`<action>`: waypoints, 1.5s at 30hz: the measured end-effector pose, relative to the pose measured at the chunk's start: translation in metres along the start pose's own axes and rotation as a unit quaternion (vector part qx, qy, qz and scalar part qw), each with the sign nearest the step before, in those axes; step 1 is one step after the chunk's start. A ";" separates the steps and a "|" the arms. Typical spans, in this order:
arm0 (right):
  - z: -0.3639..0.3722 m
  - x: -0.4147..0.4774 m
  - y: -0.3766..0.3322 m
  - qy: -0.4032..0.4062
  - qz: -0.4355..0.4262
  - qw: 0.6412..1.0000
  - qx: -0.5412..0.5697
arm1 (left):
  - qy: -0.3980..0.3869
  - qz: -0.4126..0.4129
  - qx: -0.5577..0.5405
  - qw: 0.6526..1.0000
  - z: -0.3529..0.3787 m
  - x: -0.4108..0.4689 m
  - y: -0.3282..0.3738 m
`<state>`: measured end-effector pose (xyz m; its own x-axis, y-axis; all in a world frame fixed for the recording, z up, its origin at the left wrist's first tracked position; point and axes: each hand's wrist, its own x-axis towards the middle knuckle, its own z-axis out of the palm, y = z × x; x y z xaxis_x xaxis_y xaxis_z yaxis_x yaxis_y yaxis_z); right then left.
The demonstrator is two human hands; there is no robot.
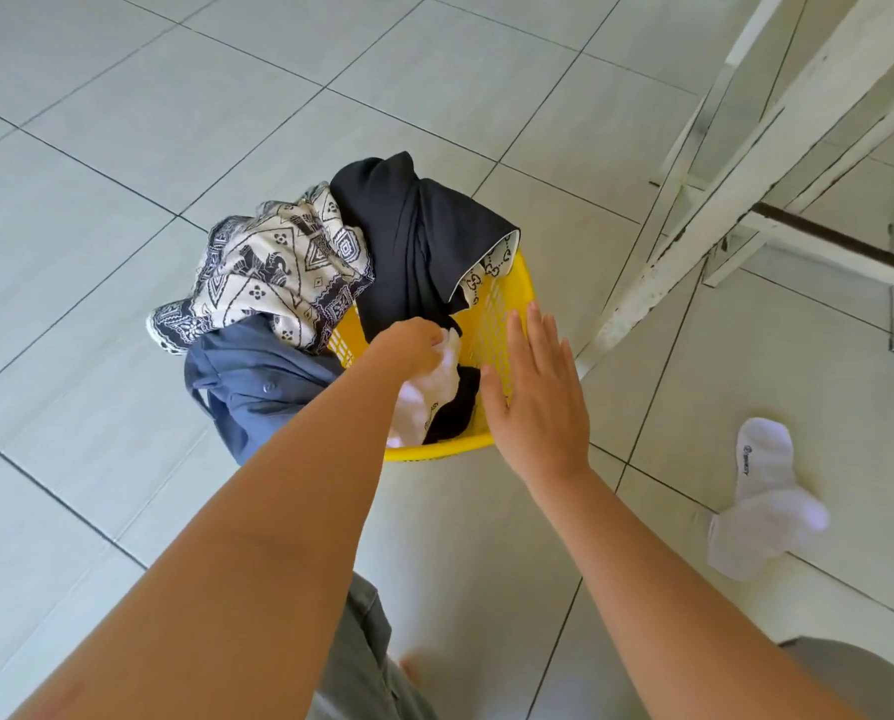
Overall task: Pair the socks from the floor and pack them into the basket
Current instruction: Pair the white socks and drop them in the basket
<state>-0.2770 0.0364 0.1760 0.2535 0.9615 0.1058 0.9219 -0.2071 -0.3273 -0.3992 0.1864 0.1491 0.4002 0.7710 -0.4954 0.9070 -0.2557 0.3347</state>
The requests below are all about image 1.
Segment person's right hand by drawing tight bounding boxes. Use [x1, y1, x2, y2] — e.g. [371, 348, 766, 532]
[479, 301, 592, 487]

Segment person's left hand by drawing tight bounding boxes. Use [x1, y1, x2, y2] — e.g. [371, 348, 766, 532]
[368, 316, 448, 385]

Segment white sock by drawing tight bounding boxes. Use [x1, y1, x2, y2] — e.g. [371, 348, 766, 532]
[386, 327, 463, 449]
[707, 417, 831, 583]

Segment dark grey sock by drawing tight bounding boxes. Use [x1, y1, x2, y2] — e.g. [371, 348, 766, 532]
[422, 364, 484, 446]

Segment yellow plastic laundry basket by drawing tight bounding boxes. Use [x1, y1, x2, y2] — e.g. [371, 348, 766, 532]
[326, 250, 538, 464]

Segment black garment with patterned lining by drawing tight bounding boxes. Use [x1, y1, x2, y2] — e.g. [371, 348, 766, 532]
[330, 150, 522, 342]

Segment blue button shirt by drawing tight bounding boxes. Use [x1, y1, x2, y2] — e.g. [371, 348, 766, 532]
[184, 314, 347, 467]

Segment cream black patterned cloth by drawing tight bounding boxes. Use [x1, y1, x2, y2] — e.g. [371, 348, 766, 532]
[146, 183, 377, 357]

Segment person's left forearm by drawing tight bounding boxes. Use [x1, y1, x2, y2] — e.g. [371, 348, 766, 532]
[11, 344, 411, 720]

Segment person's right forearm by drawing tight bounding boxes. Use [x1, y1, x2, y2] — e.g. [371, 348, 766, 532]
[529, 464, 861, 720]

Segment grey trousers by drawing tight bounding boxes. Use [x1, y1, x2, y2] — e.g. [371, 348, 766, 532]
[308, 573, 894, 720]

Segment white metal table frame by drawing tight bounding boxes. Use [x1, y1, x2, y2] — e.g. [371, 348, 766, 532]
[575, 0, 894, 380]

